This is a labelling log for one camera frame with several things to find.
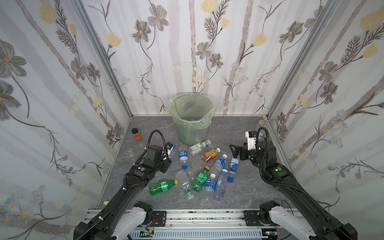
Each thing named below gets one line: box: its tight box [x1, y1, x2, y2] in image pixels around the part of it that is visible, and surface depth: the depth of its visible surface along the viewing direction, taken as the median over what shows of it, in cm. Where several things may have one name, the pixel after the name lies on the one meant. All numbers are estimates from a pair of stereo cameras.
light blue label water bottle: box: [227, 158, 239, 183], surface depth 88 cm
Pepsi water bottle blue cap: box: [179, 145, 189, 170], surface depth 95 cm
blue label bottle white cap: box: [202, 173, 217, 203], surface depth 82 cm
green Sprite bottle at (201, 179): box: [191, 166, 211, 193], surface depth 85 cm
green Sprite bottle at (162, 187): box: [149, 179, 179, 196], surface depth 82 cm
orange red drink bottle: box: [201, 147, 221, 163], surface depth 95 cm
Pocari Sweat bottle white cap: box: [209, 153, 228, 175], surface depth 90 cm
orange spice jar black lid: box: [131, 127, 143, 142], surface depth 100 cm
